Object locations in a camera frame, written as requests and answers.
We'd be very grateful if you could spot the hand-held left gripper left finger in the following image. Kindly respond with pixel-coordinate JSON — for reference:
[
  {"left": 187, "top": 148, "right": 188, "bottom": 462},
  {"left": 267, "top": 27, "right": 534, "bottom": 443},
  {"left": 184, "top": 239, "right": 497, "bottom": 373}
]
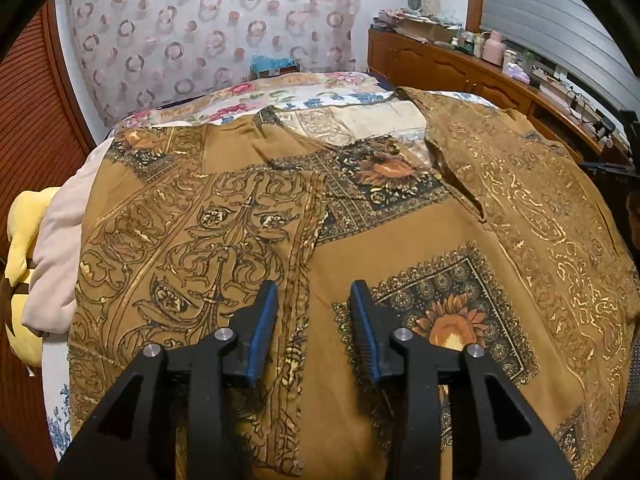
[{"left": 52, "top": 280, "right": 280, "bottom": 480}]

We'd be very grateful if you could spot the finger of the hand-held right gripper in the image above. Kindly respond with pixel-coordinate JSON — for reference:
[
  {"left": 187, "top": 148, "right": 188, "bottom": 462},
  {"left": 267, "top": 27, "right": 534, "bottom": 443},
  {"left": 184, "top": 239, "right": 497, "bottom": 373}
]
[{"left": 581, "top": 160, "right": 640, "bottom": 177}]

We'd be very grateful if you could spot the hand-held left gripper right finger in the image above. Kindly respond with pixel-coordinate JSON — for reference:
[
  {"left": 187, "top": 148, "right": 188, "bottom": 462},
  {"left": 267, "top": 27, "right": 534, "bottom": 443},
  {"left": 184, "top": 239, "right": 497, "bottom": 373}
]
[{"left": 348, "top": 280, "right": 591, "bottom": 480}]

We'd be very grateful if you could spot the brown patterned garment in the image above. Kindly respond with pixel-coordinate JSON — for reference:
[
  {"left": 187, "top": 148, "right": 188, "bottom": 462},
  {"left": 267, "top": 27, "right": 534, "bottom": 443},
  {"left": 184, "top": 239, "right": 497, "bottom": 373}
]
[{"left": 67, "top": 87, "right": 640, "bottom": 480}]

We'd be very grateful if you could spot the purple cloth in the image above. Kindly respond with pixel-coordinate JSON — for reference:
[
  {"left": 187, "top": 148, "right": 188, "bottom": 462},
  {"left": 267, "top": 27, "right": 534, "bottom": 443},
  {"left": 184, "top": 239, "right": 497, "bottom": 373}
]
[{"left": 502, "top": 61, "right": 531, "bottom": 83}]

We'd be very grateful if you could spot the grey window blind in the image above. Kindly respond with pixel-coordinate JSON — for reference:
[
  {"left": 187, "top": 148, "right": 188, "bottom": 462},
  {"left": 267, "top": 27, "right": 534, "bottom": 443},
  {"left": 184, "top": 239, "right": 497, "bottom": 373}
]
[{"left": 480, "top": 0, "right": 636, "bottom": 111}]

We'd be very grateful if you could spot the pink bottle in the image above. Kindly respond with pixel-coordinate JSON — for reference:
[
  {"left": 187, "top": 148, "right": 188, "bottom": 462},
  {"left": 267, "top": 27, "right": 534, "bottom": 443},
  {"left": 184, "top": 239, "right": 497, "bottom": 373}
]
[{"left": 482, "top": 31, "right": 505, "bottom": 67}]

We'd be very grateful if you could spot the wooden cabinet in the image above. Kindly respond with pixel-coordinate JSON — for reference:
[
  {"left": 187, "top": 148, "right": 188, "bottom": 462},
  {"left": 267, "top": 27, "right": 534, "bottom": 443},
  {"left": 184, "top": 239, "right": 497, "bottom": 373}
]
[{"left": 367, "top": 27, "right": 631, "bottom": 166}]

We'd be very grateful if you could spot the beige pillow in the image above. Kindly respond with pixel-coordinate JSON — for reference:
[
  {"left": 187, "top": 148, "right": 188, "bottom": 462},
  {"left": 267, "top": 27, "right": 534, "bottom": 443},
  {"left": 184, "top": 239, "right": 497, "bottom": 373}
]
[{"left": 27, "top": 140, "right": 116, "bottom": 336}]

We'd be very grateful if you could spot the pink floral blanket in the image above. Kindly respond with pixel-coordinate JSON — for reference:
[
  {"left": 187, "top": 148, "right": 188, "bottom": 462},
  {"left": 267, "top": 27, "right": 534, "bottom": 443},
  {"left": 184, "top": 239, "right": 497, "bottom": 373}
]
[{"left": 115, "top": 71, "right": 396, "bottom": 128}]

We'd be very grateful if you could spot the pile of papers and boxes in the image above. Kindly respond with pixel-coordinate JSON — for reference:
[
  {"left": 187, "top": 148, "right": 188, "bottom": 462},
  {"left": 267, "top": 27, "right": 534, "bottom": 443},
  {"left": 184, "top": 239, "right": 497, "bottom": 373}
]
[{"left": 372, "top": 8, "right": 468, "bottom": 43}]

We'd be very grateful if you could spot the yellow plush toy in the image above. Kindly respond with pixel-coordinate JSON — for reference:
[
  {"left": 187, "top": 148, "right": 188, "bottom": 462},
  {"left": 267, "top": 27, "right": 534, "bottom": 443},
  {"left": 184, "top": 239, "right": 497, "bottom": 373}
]
[{"left": 2, "top": 187, "right": 63, "bottom": 363}]

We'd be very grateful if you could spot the blue tissue box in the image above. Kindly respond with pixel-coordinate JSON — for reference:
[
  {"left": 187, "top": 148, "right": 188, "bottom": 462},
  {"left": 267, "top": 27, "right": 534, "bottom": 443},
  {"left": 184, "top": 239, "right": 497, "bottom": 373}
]
[{"left": 250, "top": 52, "right": 301, "bottom": 78}]

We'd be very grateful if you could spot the brown slatted wardrobe door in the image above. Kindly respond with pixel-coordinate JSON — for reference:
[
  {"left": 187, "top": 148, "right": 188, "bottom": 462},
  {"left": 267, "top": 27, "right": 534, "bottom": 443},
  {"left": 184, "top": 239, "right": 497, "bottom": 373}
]
[{"left": 0, "top": 5, "right": 98, "bottom": 466}]

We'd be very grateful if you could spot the sheer curtain with circles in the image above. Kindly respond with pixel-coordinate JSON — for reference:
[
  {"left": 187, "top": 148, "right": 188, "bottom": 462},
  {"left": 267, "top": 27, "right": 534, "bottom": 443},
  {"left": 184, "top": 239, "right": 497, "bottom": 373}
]
[{"left": 55, "top": 0, "right": 366, "bottom": 128}]

